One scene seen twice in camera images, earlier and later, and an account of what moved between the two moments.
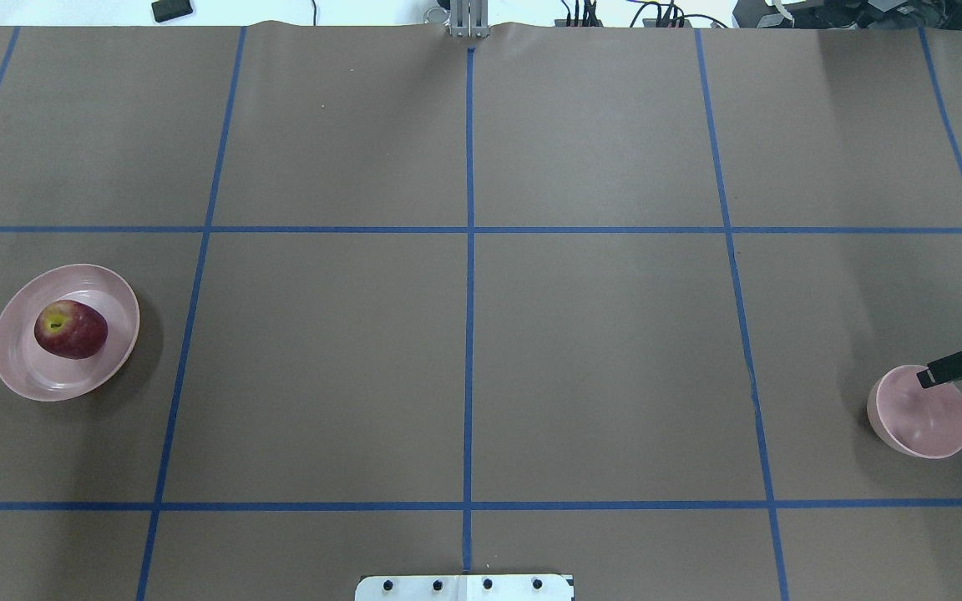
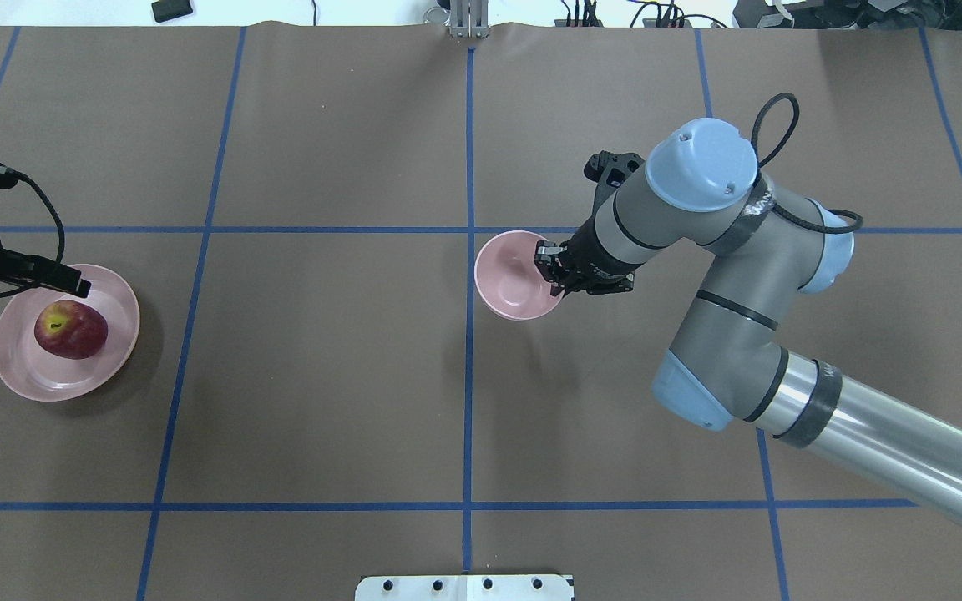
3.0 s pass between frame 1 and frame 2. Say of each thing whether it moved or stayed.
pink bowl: moved
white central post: stayed
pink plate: stayed
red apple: stayed
